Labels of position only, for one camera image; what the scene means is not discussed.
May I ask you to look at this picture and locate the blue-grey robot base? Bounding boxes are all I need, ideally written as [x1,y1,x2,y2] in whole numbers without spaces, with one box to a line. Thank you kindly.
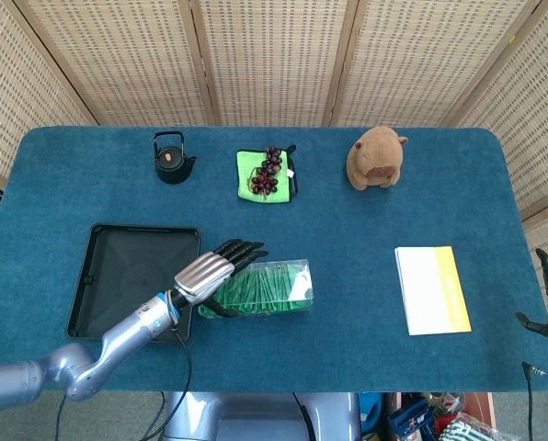
[162,391,362,441]

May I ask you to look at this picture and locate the clear box of green sticks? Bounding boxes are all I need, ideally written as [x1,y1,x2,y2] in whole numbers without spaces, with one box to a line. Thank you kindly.
[197,258,315,320]

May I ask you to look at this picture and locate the blue table mat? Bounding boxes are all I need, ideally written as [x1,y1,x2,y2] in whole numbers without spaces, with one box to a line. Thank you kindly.
[0,126,548,394]

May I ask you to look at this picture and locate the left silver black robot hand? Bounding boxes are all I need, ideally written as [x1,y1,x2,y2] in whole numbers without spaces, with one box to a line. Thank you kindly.
[172,239,269,320]

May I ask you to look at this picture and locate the green microfibre cloth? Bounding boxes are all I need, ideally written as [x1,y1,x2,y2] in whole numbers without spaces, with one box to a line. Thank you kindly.
[235,149,294,202]

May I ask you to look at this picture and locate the black cable on robot base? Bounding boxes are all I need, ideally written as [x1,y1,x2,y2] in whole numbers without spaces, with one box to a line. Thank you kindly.
[291,392,319,441]

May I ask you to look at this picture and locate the black cast iron teapot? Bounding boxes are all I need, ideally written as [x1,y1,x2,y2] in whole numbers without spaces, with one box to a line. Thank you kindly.
[152,130,198,186]

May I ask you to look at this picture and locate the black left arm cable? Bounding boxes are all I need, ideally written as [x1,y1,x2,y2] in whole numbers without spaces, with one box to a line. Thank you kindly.
[138,316,194,441]

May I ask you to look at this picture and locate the white and yellow book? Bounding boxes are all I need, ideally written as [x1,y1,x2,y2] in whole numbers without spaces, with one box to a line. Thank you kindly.
[394,245,473,337]

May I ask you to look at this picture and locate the black cable under table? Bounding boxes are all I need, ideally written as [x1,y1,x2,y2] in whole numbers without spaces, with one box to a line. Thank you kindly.
[54,392,69,441]

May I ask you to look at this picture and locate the brown capybara plush toy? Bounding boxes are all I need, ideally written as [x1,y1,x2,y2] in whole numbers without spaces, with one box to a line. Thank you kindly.
[346,126,409,191]

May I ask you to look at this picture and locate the black plastic tray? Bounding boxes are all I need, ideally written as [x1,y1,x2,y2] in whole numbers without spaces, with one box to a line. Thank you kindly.
[65,223,203,345]

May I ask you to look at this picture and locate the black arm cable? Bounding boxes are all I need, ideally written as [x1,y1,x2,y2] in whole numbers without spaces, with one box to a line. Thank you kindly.
[520,361,548,441]
[138,316,194,441]

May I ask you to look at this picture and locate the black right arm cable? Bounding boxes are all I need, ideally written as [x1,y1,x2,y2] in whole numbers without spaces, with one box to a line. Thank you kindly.
[520,361,548,441]

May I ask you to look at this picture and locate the blue printed box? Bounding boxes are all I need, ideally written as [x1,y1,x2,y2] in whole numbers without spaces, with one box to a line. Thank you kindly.
[386,398,437,441]

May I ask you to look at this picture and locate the green tea bag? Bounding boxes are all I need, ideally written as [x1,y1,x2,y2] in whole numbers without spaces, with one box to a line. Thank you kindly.
[282,269,314,314]

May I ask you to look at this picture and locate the orange cardboard box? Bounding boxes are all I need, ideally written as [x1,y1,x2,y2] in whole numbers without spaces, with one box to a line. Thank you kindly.
[460,392,497,426]

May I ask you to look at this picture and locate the woven rattan folding screen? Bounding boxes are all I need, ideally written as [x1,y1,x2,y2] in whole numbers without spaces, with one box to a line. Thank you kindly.
[0,0,548,258]

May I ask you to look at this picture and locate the dark red grape bunch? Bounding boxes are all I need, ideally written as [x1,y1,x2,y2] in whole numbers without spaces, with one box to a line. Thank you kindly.
[249,145,284,200]

